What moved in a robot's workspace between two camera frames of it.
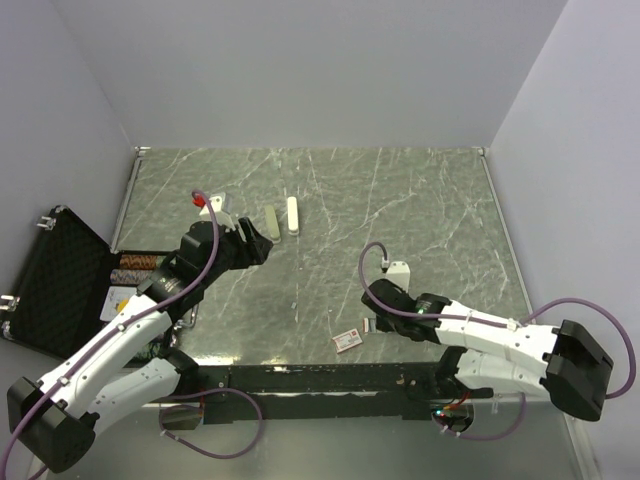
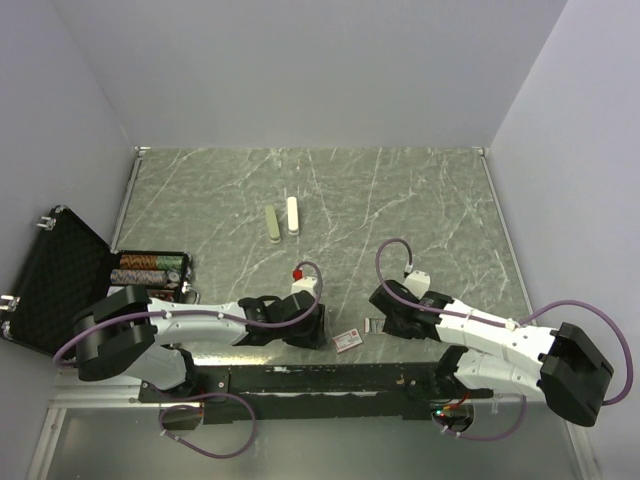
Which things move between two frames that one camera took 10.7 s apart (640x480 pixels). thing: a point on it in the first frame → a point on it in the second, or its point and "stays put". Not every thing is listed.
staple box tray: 369,325 stays put
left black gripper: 252,252 → 313,337
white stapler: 293,217 stays put
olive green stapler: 273,224 stays put
